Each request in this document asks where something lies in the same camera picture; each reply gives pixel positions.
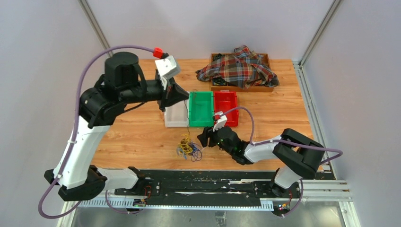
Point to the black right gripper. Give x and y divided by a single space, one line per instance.
203 137

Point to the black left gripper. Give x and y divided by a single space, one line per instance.
173 94

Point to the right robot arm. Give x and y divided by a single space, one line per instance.
300 155

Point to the green plastic bin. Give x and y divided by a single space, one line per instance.
201 109

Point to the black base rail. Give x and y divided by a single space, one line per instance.
209 188

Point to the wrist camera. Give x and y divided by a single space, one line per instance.
220 120
166 65

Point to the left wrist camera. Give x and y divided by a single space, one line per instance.
166 65

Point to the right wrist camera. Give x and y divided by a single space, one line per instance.
220 120

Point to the white plastic bin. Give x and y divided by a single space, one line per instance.
177 115

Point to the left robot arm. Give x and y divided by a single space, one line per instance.
121 84

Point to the plaid shirt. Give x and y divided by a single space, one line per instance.
242 68

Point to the red plastic bin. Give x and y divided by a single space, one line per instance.
224 101

